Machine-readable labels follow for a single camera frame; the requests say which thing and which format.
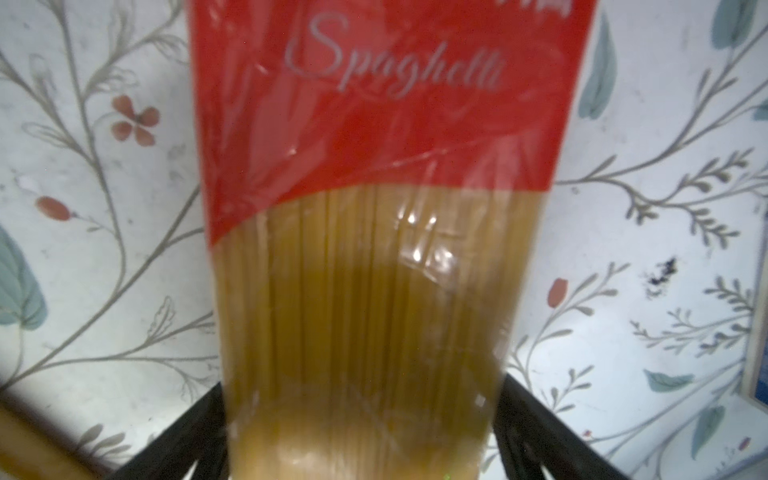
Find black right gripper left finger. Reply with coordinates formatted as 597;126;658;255
108;384;230;480

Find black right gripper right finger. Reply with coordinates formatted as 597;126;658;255
493;374;627;480

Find red spaghetti bag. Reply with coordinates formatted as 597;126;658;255
187;1;597;479

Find floral patterned table mat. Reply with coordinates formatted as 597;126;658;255
1;1;767;479

